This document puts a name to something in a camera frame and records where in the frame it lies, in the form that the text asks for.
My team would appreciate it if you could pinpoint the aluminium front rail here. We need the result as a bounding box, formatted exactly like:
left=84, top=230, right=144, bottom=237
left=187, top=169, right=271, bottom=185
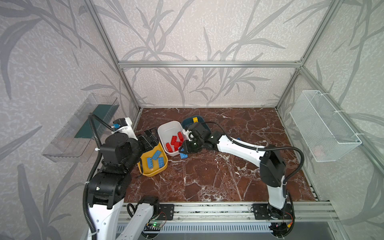
left=164, top=202, right=340, bottom=224

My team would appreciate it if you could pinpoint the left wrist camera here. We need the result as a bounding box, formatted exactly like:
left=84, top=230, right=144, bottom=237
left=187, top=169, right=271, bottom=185
left=112, top=118, right=138, bottom=140

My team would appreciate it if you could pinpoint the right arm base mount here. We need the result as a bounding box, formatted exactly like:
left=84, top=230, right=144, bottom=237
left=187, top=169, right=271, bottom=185
left=251, top=203, right=295, bottom=221

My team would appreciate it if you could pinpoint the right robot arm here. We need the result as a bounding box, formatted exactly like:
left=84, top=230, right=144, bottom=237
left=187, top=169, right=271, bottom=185
left=180, top=121, right=305, bottom=219

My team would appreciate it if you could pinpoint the red lego brick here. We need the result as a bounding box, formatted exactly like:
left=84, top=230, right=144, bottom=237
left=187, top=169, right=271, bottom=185
left=166, top=143, right=174, bottom=153
left=178, top=132, right=184, bottom=143
left=173, top=142, right=183, bottom=152
left=171, top=136, right=178, bottom=146

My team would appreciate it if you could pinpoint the teal plastic bin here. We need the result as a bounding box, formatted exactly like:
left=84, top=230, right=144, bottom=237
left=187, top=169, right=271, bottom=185
left=182, top=116, right=205, bottom=130

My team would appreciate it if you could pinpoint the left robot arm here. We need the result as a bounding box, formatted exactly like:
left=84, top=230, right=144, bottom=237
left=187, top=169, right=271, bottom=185
left=82, top=113, right=161, bottom=240

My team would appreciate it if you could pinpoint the white wire wall basket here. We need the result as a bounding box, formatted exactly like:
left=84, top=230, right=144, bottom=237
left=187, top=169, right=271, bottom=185
left=290, top=90, right=362, bottom=163

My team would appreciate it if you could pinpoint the yellow plastic bin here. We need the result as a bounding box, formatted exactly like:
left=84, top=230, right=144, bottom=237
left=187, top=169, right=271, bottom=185
left=138, top=143, right=168, bottom=177

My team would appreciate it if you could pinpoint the white plastic bin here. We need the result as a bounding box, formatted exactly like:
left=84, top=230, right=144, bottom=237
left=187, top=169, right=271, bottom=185
left=158, top=121, right=187, bottom=157

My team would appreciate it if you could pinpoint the clear plastic wall shelf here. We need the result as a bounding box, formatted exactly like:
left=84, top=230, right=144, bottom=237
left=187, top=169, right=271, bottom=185
left=42, top=94, right=119, bottom=163

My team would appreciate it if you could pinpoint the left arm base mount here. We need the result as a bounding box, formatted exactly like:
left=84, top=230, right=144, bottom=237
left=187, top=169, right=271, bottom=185
left=151, top=204, right=175, bottom=221

